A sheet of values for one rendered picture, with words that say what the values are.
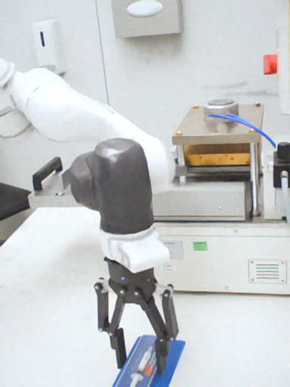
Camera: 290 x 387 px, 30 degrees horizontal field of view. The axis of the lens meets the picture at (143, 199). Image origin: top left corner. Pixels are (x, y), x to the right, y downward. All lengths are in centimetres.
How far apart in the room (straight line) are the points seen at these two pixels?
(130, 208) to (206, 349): 38
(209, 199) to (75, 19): 180
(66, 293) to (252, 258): 44
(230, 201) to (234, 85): 160
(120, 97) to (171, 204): 167
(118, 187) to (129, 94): 197
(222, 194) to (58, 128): 36
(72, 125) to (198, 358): 50
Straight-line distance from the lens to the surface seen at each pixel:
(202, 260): 117
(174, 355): 105
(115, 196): 79
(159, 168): 90
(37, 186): 132
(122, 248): 80
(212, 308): 117
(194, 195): 112
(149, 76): 271
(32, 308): 126
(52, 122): 104
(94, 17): 274
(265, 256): 116
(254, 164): 111
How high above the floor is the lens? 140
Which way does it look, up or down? 21 degrees down
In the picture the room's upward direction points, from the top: 6 degrees counter-clockwise
